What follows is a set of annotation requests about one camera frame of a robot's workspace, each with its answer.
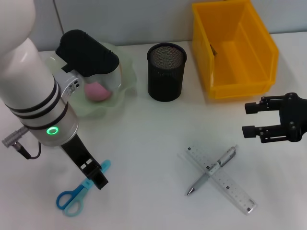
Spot green wavy glass fruit plate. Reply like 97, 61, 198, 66
45, 42, 138, 119

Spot pink toy peach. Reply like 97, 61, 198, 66
83, 81, 112, 101

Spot silver ballpoint pen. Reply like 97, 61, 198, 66
186, 145, 239, 196

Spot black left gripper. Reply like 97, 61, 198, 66
60, 133, 110, 191

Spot transparent plastic ruler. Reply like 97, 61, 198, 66
177, 145, 259, 215

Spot yellow plastic bin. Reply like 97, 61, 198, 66
191, 0, 280, 100

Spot black mesh pen holder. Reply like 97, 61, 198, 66
146, 42, 188, 102

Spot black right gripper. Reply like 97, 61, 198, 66
241, 92, 307, 144

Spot blue scissors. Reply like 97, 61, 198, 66
56, 160, 111, 218

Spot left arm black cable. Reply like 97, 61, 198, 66
1, 126, 43, 159

